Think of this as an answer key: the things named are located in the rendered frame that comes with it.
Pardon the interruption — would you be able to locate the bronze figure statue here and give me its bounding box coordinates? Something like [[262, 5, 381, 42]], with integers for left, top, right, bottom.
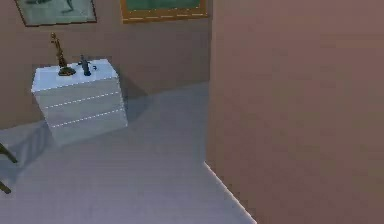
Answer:
[[50, 32, 77, 77]]

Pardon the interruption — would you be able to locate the white chest of drawers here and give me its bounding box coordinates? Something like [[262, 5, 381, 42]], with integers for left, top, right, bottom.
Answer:
[[30, 58, 129, 147]]

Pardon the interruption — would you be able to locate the gold framed green picture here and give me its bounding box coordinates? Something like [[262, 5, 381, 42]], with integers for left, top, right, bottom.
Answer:
[[119, 0, 209, 24]]

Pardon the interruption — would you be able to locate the dark blue small figurine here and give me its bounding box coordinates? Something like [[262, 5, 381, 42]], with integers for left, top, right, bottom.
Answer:
[[78, 54, 98, 77]]

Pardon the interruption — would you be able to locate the dark framed grey picture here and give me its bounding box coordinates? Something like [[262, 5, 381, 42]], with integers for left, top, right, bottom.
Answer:
[[13, 0, 98, 28]]

